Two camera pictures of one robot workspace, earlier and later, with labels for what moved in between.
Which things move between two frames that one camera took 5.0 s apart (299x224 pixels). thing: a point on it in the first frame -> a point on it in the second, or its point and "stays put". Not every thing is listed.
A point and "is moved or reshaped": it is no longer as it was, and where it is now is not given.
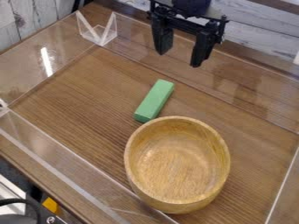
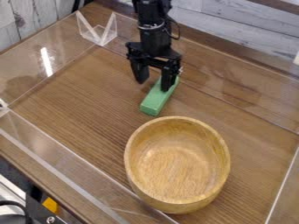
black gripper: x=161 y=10 -> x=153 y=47
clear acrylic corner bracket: x=99 y=34 stays put
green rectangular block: x=153 y=101 is moved or reshaped
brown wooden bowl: x=177 y=162 stays put
